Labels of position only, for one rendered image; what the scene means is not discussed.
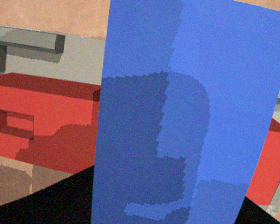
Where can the red fuselage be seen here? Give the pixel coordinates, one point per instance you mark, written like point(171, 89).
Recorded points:
point(52, 123)

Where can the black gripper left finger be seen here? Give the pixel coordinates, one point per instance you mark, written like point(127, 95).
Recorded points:
point(66, 202)

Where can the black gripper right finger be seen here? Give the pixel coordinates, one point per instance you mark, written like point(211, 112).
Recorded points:
point(251, 213)

